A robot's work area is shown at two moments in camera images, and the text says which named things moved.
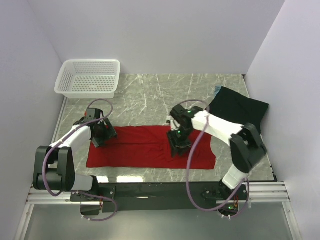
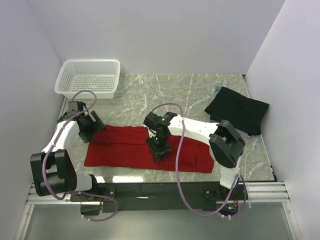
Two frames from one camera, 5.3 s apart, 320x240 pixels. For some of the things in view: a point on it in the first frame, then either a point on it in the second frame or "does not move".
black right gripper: x=180 y=144 -> x=158 y=147
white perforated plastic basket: x=87 y=78 does not move
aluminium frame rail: x=262 y=193 does not move
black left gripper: x=105 y=135 -> x=92 y=125
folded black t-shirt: x=235 y=107 does not move
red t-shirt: x=148 y=147 does not move
